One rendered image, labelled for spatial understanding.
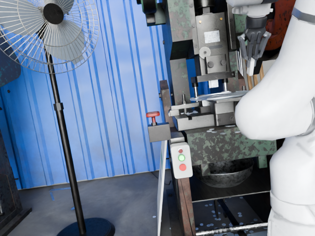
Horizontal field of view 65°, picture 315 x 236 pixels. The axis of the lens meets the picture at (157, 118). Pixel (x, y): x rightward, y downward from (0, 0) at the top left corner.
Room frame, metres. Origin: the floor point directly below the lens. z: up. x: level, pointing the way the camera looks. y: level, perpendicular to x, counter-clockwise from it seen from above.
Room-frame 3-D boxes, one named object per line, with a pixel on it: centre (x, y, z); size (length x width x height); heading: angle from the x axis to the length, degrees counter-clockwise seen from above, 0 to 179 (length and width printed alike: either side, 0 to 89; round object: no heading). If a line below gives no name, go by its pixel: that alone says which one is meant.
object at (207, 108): (1.30, -0.31, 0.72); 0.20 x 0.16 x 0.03; 90
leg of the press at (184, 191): (1.44, -0.04, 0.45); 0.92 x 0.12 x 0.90; 0
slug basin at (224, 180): (1.30, -0.31, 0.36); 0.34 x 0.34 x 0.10
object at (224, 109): (1.12, -0.31, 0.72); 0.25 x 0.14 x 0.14; 0
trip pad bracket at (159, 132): (1.07, 0.00, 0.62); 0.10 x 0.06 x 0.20; 90
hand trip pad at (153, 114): (1.07, 0.02, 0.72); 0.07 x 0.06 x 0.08; 0
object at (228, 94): (1.17, -0.31, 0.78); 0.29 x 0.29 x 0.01
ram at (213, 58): (1.25, -0.31, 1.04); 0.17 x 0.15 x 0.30; 0
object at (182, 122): (1.30, -0.31, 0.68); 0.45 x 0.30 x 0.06; 90
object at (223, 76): (1.30, -0.31, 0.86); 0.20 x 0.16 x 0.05; 90
